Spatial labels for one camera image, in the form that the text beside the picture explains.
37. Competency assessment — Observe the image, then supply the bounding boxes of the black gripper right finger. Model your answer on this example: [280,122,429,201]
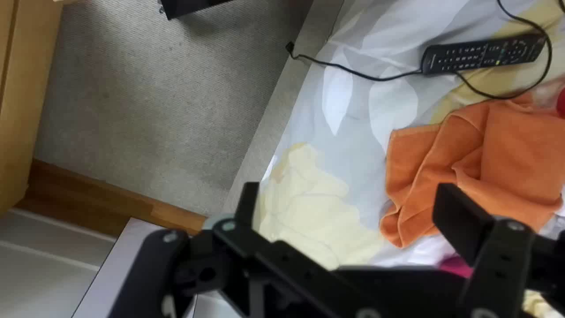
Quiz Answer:
[430,182,565,318]

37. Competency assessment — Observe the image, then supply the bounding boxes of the black rectangular object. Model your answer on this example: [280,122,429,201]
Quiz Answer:
[157,0,234,21]

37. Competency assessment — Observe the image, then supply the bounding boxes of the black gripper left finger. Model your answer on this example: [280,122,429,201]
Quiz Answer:
[107,180,342,318]

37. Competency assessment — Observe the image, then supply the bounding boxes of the orange cloth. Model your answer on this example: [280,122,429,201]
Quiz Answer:
[379,95,565,251]

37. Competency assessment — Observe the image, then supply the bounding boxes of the long black cable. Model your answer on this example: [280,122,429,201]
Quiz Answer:
[284,0,556,102]

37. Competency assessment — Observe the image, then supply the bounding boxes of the light wooden dresser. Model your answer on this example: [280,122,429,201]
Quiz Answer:
[0,0,65,215]

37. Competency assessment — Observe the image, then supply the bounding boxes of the yellow grey floral bed cover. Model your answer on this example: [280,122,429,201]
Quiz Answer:
[254,0,565,274]

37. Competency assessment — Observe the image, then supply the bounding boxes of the black power adapter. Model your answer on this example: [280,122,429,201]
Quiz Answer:
[418,32,549,78]

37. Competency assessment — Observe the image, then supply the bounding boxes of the pink curved toy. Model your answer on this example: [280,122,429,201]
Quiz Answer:
[439,254,476,281]

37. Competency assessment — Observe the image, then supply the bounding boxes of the beige bed base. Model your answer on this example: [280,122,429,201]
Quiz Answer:
[203,0,358,233]

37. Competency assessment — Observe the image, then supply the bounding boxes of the white leaning board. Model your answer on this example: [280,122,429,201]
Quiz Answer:
[68,217,169,318]

